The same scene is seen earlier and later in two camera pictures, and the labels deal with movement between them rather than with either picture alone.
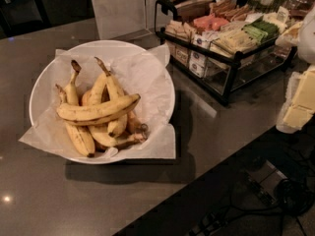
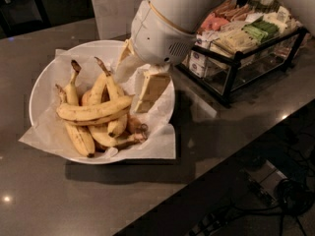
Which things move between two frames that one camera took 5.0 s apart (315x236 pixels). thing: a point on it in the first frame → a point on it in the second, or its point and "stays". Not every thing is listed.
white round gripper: [307, 38] → [157, 38]
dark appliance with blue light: [23, 10] stays
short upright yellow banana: [116, 127] stays
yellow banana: [81, 134] stays
